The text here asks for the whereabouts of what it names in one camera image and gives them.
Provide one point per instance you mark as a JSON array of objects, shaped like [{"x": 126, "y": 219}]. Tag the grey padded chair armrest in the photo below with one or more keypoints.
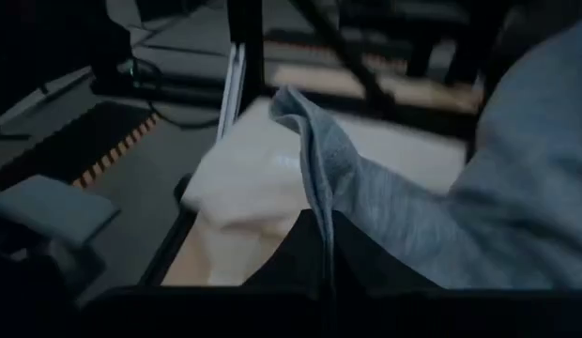
[{"x": 51, "y": 206}]

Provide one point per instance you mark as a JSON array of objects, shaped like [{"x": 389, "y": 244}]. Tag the black aluminium table frame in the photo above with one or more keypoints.
[{"x": 169, "y": 249}]

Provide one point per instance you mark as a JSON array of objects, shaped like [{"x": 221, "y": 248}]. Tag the light grey small cloth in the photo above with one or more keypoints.
[{"x": 460, "y": 211}]

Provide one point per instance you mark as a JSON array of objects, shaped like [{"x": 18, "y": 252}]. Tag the cream canvas tote bag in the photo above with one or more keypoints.
[{"x": 244, "y": 178}]

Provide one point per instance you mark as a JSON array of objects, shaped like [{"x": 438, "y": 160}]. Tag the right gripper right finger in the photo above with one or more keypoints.
[{"x": 366, "y": 265}]

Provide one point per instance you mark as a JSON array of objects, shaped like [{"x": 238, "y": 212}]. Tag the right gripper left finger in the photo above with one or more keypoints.
[{"x": 295, "y": 263}]

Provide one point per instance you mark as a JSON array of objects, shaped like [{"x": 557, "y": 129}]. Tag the black box with green light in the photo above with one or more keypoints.
[{"x": 113, "y": 75}]

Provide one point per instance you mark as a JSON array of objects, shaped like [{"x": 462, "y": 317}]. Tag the black panel with orange stripes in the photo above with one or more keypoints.
[{"x": 70, "y": 145}]

